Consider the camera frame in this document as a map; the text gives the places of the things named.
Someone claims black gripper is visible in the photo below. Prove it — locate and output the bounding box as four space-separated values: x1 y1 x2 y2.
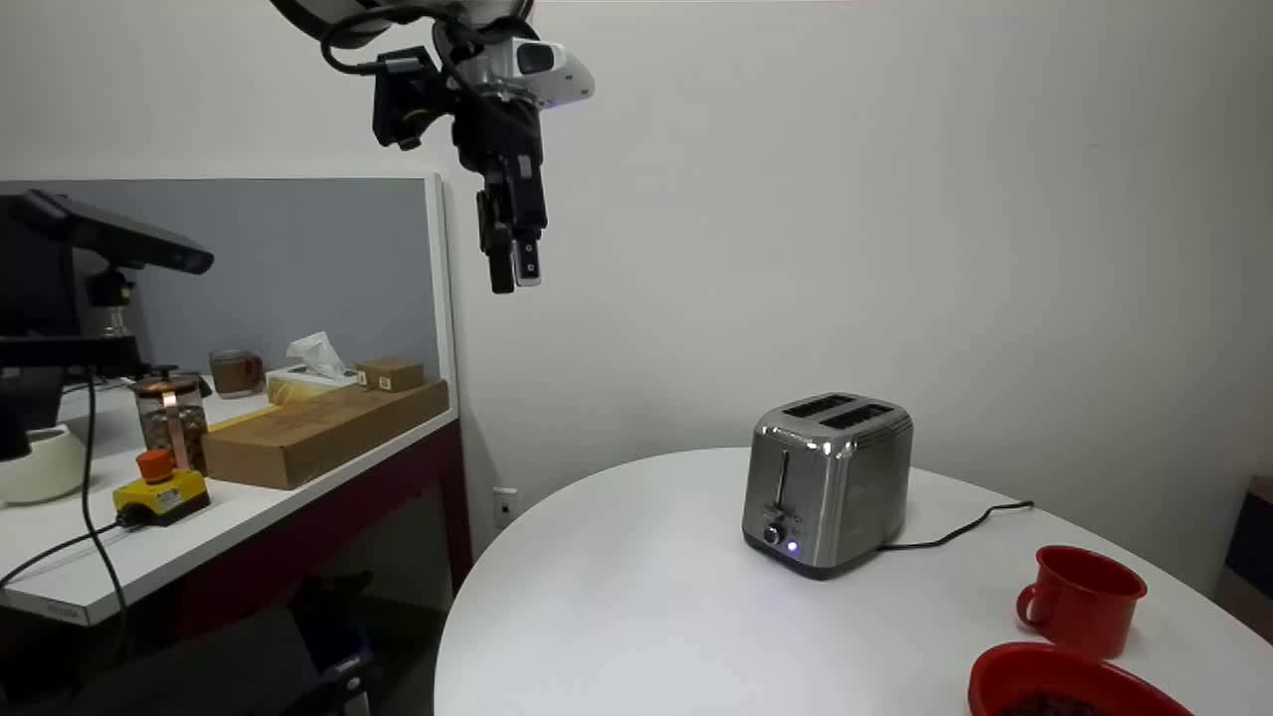
455 88 554 298

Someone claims stainless steel two-slot toaster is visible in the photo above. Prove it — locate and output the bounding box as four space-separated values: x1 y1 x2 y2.
741 389 920 583

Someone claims small brown cardboard box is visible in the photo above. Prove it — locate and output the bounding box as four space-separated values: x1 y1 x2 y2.
354 354 429 397

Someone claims grey partition board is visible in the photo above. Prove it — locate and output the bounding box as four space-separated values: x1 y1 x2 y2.
0 171 461 428

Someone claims tissue box with white tissue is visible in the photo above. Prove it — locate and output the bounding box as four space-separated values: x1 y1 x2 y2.
262 324 368 408

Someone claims flat cardboard box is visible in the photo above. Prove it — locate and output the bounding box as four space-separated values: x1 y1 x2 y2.
200 377 455 492

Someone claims brown paper cup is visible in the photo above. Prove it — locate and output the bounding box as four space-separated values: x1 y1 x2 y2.
205 344 268 397

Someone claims white side desk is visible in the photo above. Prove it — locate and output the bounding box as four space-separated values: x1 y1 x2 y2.
0 380 478 668

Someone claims yellow toy car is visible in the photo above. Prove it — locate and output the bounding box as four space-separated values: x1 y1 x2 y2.
107 444 216 533

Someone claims black office chair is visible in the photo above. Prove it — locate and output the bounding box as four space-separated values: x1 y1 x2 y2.
249 575 391 716

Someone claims white round bowl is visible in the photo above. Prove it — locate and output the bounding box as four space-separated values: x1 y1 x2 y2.
0 421 91 511

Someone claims red plastic cup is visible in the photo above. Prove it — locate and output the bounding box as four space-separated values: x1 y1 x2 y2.
1013 542 1155 664

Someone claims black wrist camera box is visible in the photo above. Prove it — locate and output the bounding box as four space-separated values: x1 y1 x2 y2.
364 43 449 151

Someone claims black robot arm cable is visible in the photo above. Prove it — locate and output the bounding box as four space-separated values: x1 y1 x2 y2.
318 8 402 80

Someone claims glass jar with metal frame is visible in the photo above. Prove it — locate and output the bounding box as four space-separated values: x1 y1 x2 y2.
128 364 216 477

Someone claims black camera cable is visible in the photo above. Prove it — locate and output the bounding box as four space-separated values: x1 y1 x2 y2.
0 364 134 615

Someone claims black toaster power cord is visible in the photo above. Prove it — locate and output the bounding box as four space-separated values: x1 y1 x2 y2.
882 498 1038 556

